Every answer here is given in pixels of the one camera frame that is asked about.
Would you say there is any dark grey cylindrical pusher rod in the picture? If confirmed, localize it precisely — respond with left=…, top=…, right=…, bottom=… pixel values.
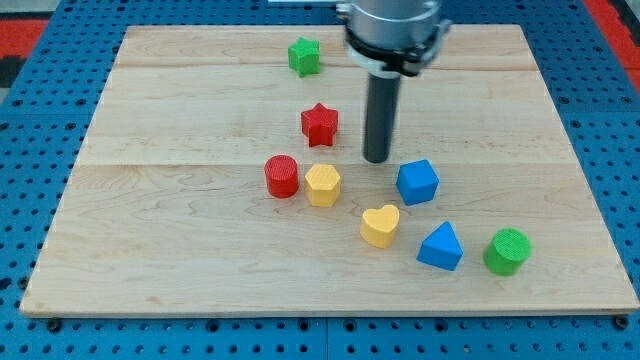
left=363, top=75, right=401, bottom=163

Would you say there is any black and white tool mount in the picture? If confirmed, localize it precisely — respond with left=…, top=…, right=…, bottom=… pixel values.
left=345, top=19, right=451, bottom=79

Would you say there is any yellow hexagon block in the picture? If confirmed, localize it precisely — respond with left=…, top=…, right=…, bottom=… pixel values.
left=305, top=164, right=341, bottom=207

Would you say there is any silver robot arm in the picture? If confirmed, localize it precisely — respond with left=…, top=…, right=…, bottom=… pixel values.
left=336, top=0, right=452, bottom=163

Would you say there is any red star block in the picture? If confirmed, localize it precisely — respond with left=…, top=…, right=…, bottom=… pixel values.
left=301, top=103, right=339, bottom=147

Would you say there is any green star block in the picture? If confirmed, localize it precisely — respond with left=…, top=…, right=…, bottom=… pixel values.
left=288, top=37, right=320, bottom=77

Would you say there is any blue cube block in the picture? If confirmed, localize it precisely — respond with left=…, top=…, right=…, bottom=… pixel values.
left=396, top=159, right=440, bottom=206

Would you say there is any red cylinder block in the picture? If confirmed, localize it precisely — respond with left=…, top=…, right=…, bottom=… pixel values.
left=264, top=154, right=299, bottom=198

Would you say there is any yellow heart block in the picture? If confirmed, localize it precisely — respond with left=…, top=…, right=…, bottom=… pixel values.
left=360, top=204, right=400, bottom=249

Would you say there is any blue triangle block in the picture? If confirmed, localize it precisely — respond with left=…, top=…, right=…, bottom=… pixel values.
left=416, top=222, right=464, bottom=271

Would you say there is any light wooden board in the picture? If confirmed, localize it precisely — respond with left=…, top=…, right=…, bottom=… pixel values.
left=21, top=25, right=639, bottom=318

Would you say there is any green cylinder block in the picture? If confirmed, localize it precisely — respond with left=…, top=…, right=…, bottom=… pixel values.
left=483, top=228, right=532, bottom=276

